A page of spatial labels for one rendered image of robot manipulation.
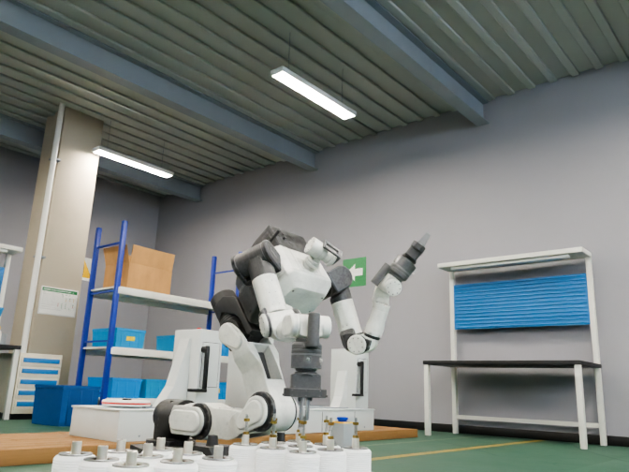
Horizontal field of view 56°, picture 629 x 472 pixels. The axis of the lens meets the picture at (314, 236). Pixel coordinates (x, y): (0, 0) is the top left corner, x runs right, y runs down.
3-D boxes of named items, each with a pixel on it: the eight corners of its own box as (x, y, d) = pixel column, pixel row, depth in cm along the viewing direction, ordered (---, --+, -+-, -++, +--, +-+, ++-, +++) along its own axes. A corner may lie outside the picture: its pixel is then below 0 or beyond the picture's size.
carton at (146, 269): (95, 290, 688) (100, 248, 701) (144, 299, 743) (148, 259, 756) (123, 287, 657) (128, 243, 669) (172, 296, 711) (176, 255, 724)
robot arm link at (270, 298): (261, 346, 196) (244, 288, 207) (297, 339, 201) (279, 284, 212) (267, 331, 187) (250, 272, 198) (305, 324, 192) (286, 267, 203)
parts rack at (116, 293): (67, 420, 648) (94, 228, 704) (201, 417, 787) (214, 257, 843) (98, 423, 608) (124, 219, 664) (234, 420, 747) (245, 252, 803)
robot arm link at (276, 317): (284, 343, 177) (267, 346, 195) (315, 337, 181) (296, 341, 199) (278, 308, 179) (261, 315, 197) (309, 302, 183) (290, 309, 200)
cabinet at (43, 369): (-12, 417, 648) (-2, 353, 665) (30, 416, 682) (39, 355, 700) (10, 420, 612) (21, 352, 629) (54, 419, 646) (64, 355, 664)
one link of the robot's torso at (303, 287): (210, 274, 234) (262, 211, 222) (270, 289, 259) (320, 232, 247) (235, 332, 216) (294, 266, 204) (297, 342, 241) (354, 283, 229)
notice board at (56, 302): (36, 313, 726) (41, 285, 735) (74, 317, 762) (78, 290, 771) (37, 313, 725) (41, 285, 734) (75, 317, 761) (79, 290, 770)
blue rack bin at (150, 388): (119, 396, 687) (121, 377, 693) (146, 397, 716) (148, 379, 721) (144, 398, 656) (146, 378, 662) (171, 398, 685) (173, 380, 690)
